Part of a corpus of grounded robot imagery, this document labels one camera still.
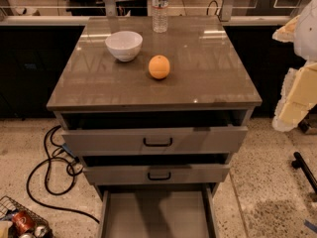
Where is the white ceramic bowl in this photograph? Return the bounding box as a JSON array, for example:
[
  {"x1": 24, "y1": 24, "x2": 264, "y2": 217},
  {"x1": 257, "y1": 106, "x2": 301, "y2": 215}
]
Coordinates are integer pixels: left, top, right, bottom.
[{"x1": 105, "y1": 31, "x2": 143, "y2": 61}]

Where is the black floor cable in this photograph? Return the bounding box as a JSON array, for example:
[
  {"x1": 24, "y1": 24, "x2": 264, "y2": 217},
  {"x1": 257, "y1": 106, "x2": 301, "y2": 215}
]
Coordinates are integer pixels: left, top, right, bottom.
[{"x1": 26, "y1": 125, "x2": 101, "y2": 225}]

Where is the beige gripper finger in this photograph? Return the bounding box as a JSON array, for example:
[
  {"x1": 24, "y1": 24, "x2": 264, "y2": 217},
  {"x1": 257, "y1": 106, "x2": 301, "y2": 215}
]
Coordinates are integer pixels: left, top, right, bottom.
[
  {"x1": 272, "y1": 15, "x2": 299, "y2": 43},
  {"x1": 272, "y1": 61, "x2": 317, "y2": 132}
]

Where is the silver can top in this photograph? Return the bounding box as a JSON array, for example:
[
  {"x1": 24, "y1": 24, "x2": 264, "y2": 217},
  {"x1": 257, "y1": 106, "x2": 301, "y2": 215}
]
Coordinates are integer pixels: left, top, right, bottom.
[{"x1": 34, "y1": 225, "x2": 48, "y2": 238}]

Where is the middle grey drawer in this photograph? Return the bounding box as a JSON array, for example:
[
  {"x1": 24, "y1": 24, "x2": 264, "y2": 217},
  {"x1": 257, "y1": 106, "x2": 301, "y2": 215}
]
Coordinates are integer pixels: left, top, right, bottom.
[{"x1": 83, "y1": 164, "x2": 230, "y2": 185}]

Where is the orange fruit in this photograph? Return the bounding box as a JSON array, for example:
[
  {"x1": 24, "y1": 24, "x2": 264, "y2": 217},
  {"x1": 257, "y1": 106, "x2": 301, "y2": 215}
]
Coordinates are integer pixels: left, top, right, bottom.
[{"x1": 149, "y1": 55, "x2": 170, "y2": 79}]

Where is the grey drawer cabinet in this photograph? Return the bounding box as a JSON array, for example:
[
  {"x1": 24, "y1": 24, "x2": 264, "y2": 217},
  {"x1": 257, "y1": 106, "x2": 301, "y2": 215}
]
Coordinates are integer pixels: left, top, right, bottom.
[{"x1": 46, "y1": 15, "x2": 264, "y2": 238}]

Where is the clear plastic water bottle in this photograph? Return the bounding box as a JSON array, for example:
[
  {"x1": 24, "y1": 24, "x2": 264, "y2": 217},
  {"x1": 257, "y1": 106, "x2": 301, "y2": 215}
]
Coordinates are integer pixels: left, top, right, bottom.
[{"x1": 152, "y1": 0, "x2": 168, "y2": 33}]

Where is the bottom grey drawer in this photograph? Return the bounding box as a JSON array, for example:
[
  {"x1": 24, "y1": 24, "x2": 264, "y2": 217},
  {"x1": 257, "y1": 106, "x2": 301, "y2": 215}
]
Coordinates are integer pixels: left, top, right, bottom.
[{"x1": 96, "y1": 188, "x2": 220, "y2": 238}]

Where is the black bar on floor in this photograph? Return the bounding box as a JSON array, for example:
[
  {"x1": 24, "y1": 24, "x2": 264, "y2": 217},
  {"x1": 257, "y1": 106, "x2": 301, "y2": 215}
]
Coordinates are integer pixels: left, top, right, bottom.
[{"x1": 291, "y1": 152, "x2": 317, "y2": 193}]

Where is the red soda can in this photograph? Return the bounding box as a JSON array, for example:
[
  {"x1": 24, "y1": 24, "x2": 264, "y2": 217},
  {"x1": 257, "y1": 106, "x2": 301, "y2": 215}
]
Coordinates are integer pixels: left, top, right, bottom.
[{"x1": 12, "y1": 210, "x2": 36, "y2": 235}]

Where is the grey drawer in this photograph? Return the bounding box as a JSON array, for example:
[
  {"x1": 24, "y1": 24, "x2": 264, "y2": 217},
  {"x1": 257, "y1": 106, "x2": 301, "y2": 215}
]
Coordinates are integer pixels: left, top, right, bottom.
[
  {"x1": 83, "y1": 164, "x2": 230, "y2": 185},
  {"x1": 62, "y1": 126, "x2": 248, "y2": 156},
  {"x1": 96, "y1": 188, "x2": 220, "y2": 238}
]

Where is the black wire basket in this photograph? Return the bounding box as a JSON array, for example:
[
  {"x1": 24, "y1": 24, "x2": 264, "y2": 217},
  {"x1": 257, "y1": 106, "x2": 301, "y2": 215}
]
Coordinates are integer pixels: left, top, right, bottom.
[{"x1": 0, "y1": 195, "x2": 53, "y2": 238}]

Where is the top grey drawer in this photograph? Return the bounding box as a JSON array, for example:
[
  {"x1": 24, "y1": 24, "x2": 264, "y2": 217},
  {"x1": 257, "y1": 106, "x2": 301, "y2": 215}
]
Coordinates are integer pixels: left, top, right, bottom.
[{"x1": 62, "y1": 126, "x2": 248, "y2": 156}]

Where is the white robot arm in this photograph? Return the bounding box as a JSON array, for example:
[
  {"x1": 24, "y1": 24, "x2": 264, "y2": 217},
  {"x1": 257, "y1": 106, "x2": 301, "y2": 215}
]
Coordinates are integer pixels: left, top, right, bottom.
[{"x1": 272, "y1": 0, "x2": 317, "y2": 132}]

